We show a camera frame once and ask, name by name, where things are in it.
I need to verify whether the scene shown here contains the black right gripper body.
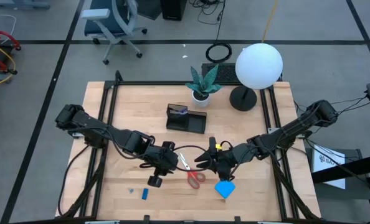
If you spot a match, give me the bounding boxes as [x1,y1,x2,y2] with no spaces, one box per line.
[207,136,237,182]

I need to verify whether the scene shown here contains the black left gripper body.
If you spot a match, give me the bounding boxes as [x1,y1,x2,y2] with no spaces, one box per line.
[140,141,180,189]

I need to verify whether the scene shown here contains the red handled scissors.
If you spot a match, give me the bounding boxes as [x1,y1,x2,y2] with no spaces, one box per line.
[178,151,207,190]

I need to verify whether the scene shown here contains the blue sticky note pad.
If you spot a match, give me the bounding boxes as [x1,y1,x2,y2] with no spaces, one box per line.
[214,179,237,200]

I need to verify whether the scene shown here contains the black mesh desk organizer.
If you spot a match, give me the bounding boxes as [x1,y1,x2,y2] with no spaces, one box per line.
[165,103,208,135]

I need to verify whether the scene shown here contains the grey office chair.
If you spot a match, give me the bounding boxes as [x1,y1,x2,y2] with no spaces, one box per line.
[80,0,149,66]

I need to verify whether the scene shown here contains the white plant pot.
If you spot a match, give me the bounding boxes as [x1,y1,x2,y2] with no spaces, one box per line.
[191,90,211,109]

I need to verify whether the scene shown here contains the green snake plant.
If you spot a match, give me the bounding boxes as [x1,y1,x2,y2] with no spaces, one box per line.
[185,63,224,98]

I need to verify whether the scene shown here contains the black grid floor mat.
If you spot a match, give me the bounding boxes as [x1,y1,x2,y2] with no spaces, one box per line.
[201,62,283,85]

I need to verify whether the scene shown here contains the white globe lamp black stand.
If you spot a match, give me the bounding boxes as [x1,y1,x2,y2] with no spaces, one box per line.
[229,42,284,113]

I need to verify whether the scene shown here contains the white printed paper sheet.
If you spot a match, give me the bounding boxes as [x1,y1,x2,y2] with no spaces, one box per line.
[310,143,347,191]

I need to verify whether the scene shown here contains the black computer tower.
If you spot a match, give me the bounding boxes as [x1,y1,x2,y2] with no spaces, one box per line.
[159,0,189,22]

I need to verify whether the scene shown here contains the coiled black floor cable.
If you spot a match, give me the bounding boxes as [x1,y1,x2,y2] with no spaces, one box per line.
[205,42,233,64]

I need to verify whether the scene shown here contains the hanging yellow cable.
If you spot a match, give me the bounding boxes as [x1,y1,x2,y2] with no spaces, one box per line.
[260,0,280,44]

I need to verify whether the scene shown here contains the yellow hose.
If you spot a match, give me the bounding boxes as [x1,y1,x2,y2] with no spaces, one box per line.
[0,35,17,86]

